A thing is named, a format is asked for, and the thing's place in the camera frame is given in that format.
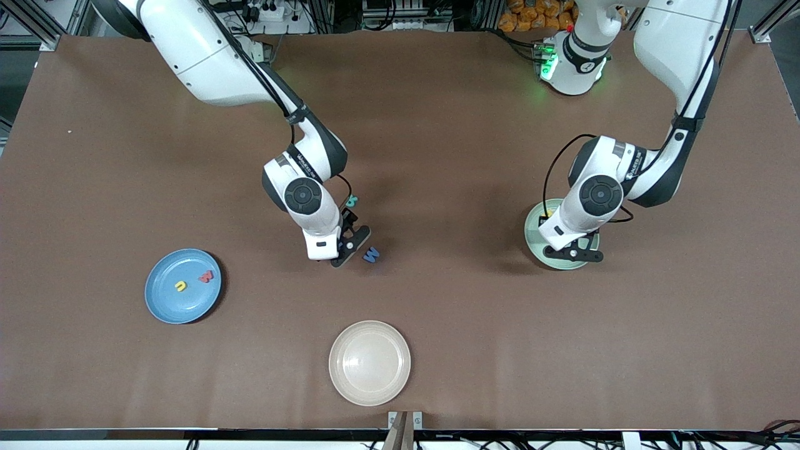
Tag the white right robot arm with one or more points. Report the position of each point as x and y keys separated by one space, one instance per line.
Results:
x=206 y=56

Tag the blue foam letter M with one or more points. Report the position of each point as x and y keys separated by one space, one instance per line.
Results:
x=372 y=255

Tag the beige round plate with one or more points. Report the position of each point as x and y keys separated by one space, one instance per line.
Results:
x=369 y=362

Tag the aluminium frame profile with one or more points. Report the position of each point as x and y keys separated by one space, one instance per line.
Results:
x=761 y=35
x=50 y=42

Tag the white paper label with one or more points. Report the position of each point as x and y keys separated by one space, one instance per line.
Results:
x=631 y=440

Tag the small metal edge bracket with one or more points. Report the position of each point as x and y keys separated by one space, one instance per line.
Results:
x=394 y=419

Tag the tan upright post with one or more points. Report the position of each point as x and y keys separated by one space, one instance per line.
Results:
x=400 y=437

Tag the bag of oranges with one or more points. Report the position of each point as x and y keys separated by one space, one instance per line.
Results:
x=537 y=15

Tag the long white socket strip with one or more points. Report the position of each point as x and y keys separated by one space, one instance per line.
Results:
x=406 y=24

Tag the blue round plate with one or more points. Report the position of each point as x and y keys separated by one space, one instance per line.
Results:
x=181 y=306

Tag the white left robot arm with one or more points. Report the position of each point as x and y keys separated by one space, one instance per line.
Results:
x=681 y=37

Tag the brown table cover sheet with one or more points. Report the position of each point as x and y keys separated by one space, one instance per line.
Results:
x=562 y=350

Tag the black table edge rail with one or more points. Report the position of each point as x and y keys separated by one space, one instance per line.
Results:
x=250 y=434

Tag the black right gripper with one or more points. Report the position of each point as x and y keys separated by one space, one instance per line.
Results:
x=347 y=220

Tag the white power strip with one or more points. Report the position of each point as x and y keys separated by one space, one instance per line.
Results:
x=275 y=9

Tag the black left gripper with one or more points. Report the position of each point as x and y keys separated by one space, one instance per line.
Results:
x=541 y=220

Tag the red foam letter w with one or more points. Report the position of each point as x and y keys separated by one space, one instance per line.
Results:
x=205 y=276

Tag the pale green round plate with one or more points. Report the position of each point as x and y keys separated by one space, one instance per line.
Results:
x=531 y=240

